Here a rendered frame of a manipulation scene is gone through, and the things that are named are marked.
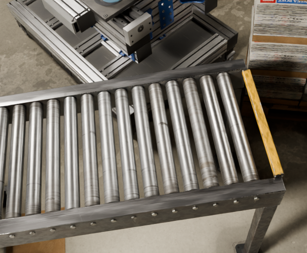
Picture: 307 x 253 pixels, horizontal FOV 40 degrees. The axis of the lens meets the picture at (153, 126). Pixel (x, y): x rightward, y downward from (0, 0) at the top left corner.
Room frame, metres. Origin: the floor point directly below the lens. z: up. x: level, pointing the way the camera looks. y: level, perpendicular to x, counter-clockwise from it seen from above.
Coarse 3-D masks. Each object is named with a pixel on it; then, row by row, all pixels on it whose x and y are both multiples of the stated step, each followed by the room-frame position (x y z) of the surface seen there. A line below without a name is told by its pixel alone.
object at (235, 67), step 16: (208, 64) 1.02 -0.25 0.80; (224, 64) 1.01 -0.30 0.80; (240, 64) 0.99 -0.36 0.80; (112, 80) 1.02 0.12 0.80; (128, 80) 1.01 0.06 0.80; (144, 80) 1.00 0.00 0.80; (160, 80) 0.98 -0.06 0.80; (176, 80) 0.98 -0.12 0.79; (240, 80) 0.97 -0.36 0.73; (16, 96) 1.03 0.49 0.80; (32, 96) 1.01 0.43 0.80; (48, 96) 1.00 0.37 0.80; (64, 96) 0.99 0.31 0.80; (80, 96) 0.98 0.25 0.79; (96, 96) 0.98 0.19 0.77; (112, 96) 0.98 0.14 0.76; (128, 96) 0.98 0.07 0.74; (80, 112) 0.98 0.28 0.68
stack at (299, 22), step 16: (256, 0) 1.41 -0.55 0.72; (272, 0) 1.27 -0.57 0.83; (288, 0) 1.25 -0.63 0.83; (256, 16) 1.27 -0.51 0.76; (272, 16) 1.24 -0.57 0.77; (288, 16) 1.23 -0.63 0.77; (304, 16) 1.21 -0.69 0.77; (256, 32) 1.27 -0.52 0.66; (272, 32) 1.24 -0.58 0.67; (288, 32) 1.22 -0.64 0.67; (304, 32) 1.20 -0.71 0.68; (256, 48) 1.26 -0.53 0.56; (272, 48) 1.24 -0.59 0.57; (288, 48) 1.22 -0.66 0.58; (304, 48) 1.19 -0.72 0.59; (256, 64) 1.26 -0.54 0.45; (272, 64) 1.23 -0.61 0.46; (288, 64) 1.21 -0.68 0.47; (304, 64) 1.19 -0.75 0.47; (256, 80) 1.26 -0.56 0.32; (272, 80) 1.23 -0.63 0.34; (288, 80) 1.21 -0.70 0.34; (304, 80) 1.19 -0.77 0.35; (272, 96) 1.23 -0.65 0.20; (288, 96) 1.20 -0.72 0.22; (304, 96) 1.17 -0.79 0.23; (272, 112) 1.24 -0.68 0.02
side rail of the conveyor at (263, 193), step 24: (192, 192) 0.52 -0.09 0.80; (216, 192) 0.50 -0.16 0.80; (240, 192) 0.49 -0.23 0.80; (264, 192) 0.48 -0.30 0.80; (24, 216) 0.54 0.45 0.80; (48, 216) 0.52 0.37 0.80; (72, 216) 0.51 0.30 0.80; (96, 216) 0.49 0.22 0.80; (120, 216) 0.48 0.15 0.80; (144, 216) 0.48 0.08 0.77; (168, 216) 0.48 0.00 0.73; (192, 216) 0.48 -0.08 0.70; (0, 240) 0.49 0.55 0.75; (24, 240) 0.49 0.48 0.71
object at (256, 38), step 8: (256, 40) 1.26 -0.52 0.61; (264, 40) 1.25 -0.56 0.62; (272, 40) 1.24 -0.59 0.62; (280, 40) 1.23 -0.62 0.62; (288, 40) 1.22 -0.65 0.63; (296, 40) 1.21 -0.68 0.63; (304, 40) 1.20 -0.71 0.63; (248, 64) 1.32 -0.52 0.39; (256, 72) 1.25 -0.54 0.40; (264, 72) 1.24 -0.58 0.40; (272, 72) 1.23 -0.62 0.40; (280, 72) 1.22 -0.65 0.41; (288, 72) 1.21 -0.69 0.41; (296, 72) 1.20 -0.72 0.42; (304, 72) 1.18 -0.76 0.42; (248, 96) 1.26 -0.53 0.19; (288, 104) 1.19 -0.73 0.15; (296, 104) 1.18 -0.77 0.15; (304, 104) 1.17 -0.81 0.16
